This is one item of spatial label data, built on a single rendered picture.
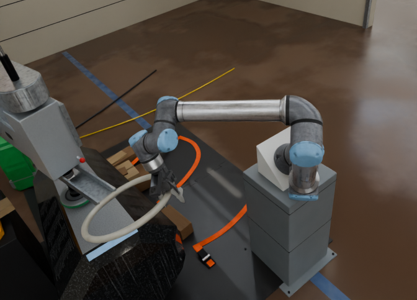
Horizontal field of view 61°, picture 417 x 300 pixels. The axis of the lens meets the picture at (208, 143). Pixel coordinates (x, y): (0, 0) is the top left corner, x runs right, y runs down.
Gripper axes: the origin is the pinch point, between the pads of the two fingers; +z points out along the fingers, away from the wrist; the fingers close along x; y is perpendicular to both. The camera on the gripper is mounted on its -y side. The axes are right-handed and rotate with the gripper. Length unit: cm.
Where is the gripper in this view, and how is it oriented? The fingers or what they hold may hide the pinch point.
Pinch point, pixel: (174, 204)
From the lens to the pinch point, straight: 165.0
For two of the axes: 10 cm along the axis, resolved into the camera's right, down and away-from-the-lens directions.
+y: 2.3, -4.8, 8.5
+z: 4.2, 8.3, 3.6
